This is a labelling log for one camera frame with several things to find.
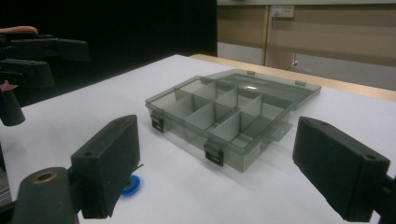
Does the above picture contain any small blue ring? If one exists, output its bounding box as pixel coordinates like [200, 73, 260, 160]
[120, 174, 142, 197]

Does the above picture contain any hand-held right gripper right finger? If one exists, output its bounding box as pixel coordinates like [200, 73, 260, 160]
[291, 116, 391, 223]

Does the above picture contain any clear grey compartment organizer box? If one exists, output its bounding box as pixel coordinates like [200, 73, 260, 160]
[145, 68, 322, 174]

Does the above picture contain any white wall socket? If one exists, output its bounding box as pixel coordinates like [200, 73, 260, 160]
[270, 5, 295, 19]

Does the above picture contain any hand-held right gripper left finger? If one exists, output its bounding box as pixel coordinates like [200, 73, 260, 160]
[70, 114, 141, 219]

